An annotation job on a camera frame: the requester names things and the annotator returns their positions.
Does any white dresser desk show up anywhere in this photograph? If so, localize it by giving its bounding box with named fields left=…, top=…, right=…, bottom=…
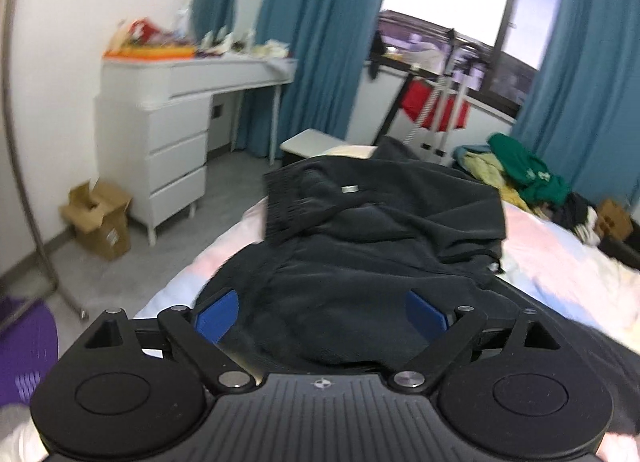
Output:
left=95, top=49, right=298, bottom=247

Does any grey metal rack pole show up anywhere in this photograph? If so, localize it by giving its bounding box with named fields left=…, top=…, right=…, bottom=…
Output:
left=0, top=0, right=90, bottom=318

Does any white stool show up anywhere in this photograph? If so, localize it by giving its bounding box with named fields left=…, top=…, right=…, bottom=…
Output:
left=280, top=128, right=348, bottom=168

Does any clothes drying rack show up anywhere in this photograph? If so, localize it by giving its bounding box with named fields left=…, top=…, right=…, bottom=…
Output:
left=367, top=9, right=493, bottom=165

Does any green sweatshirt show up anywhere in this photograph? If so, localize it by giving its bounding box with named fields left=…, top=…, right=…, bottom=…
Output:
left=487, top=133, right=572, bottom=205

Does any red cloth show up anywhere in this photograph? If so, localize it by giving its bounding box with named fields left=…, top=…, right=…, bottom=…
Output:
left=400, top=79, right=471, bottom=132

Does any cardboard box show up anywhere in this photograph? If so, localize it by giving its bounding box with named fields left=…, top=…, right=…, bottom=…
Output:
left=59, top=179, right=133, bottom=261

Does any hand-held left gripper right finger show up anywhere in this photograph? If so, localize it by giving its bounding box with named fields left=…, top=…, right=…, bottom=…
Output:
left=389, top=289, right=559, bottom=392

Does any purple plastic basket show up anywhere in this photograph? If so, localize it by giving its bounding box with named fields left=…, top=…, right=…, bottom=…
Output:
left=0, top=297, right=60, bottom=408

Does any small brown box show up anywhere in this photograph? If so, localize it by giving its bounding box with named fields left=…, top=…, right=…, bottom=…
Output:
left=597, top=198, right=635, bottom=241

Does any yellow garment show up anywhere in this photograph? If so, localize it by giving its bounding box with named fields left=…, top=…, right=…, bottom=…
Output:
left=462, top=149, right=543, bottom=215

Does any orange tray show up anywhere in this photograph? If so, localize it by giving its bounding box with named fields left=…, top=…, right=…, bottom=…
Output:
left=103, top=44, right=197, bottom=61

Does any teal curtain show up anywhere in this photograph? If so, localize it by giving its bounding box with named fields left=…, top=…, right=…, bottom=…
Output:
left=235, top=0, right=401, bottom=159
left=510, top=0, right=640, bottom=203

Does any black fleece garment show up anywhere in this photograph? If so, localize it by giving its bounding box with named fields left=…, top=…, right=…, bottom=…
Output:
left=197, top=136, right=531, bottom=374

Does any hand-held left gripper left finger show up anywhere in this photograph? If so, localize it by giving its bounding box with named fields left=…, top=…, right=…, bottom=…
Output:
left=85, top=288, right=255, bottom=390

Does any window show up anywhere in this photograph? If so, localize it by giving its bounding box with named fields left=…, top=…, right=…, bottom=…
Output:
left=367, top=0, right=566, bottom=118

